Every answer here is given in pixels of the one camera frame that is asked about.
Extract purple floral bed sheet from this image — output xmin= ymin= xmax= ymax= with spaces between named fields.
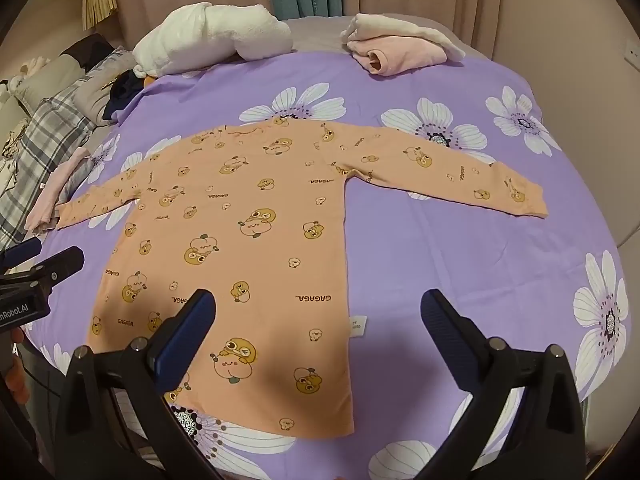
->
xmin=20 ymin=52 xmax=632 ymax=480

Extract dark brown cushion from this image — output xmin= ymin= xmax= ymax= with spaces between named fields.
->
xmin=62 ymin=34 xmax=116 ymax=69

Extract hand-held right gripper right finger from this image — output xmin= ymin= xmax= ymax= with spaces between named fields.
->
xmin=420 ymin=288 xmax=587 ymax=480

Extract small light pink garment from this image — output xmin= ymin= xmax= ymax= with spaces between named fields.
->
xmin=25 ymin=149 xmax=93 ymax=232

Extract beige pillow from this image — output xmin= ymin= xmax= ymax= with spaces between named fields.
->
xmin=10 ymin=52 xmax=84 ymax=106

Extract grey pillow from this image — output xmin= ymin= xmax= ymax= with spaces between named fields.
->
xmin=74 ymin=45 xmax=139 ymax=127

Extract white cartoon print cloth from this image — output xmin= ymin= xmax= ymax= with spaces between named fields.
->
xmin=0 ymin=115 xmax=32 ymax=198

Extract white fluffy blanket bundle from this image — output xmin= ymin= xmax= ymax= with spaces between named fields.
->
xmin=132 ymin=1 xmax=293 ymax=78

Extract white plush toy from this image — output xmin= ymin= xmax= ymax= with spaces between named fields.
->
xmin=0 ymin=57 xmax=51 ymax=92

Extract orange cartoon print shirt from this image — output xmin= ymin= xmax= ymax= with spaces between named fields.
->
xmin=54 ymin=119 xmax=548 ymax=435

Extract person's left hand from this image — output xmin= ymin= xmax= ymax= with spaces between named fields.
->
xmin=7 ymin=332 xmax=25 ymax=397

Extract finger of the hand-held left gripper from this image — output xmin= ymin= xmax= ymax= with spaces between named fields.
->
xmin=0 ymin=246 xmax=85 ymax=292
xmin=0 ymin=236 xmax=44 ymax=269

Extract folded pink garment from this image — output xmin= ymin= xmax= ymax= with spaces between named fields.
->
xmin=348 ymin=35 xmax=448 ymax=77

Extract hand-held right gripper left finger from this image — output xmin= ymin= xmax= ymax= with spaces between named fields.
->
xmin=54 ymin=288 xmax=218 ymax=480

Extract dark navy cloth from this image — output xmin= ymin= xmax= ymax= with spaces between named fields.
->
xmin=102 ymin=71 xmax=151 ymax=124

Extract folded cream garment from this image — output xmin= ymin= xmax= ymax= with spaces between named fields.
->
xmin=341 ymin=12 xmax=467 ymax=63

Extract grey plaid blanket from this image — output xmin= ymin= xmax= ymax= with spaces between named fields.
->
xmin=0 ymin=102 xmax=97 ymax=226

